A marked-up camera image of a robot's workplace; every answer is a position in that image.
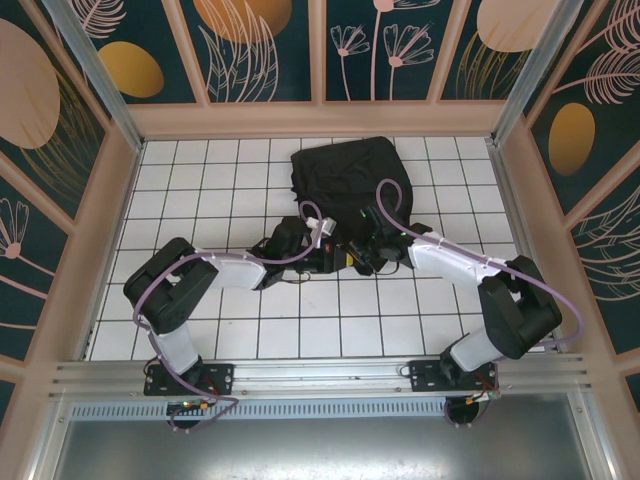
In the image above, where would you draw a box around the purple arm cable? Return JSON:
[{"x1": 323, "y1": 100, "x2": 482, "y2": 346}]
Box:
[
  {"x1": 133, "y1": 201, "x2": 326, "y2": 432},
  {"x1": 374, "y1": 179, "x2": 586, "y2": 431}
]

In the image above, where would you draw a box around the black backpack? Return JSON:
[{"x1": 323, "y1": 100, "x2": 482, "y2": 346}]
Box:
[{"x1": 289, "y1": 135, "x2": 415, "y2": 241}]

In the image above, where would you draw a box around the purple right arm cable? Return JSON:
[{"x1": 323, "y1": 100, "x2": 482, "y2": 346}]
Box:
[{"x1": 374, "y1": 179, "x2": 586, "y2": 431}]

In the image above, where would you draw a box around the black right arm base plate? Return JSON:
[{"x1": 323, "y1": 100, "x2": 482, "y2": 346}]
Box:
[{"x1": 408, "y1": 357, "x2": 501, "y2": 394}]

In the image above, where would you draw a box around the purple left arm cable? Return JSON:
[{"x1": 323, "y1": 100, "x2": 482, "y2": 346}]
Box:
[{"x1": 133, "y1": 201, "x2": 326, "y2": 432}]

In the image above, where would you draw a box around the slotted grey cable duct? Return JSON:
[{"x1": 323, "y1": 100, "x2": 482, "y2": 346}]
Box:
[{"x1": 69, "y1": 402, "x2": 451, "y2": 421}]

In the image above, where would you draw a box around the grey metal panel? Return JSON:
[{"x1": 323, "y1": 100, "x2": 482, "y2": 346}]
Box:
[{"x1": 54, "y1": 419, "x2": 601, "y2": 480}]

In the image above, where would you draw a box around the aluminium corner post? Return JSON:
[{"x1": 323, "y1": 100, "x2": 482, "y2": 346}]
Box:
[
  {"x1": 489, "y1": 0, "x2": 586, "y2": 146},
  {"x1": 42, "y1": 0, "x2": 146, "y2": 154}
]

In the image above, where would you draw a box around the aluminium mounting rail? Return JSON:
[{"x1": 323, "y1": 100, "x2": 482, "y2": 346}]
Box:
[{"x1": 49, "y1": 352, "x2": 591, "y2": 399}]

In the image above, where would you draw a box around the aluminium side rail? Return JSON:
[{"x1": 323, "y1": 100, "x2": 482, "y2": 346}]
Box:
[{"x1": 487, "y1": 138, "x2": 569, "y2": 354}]

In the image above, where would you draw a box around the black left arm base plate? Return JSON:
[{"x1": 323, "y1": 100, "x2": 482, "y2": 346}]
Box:
[{"x1": 143, "y1": 362, "x2": 236, "y2": 396}]

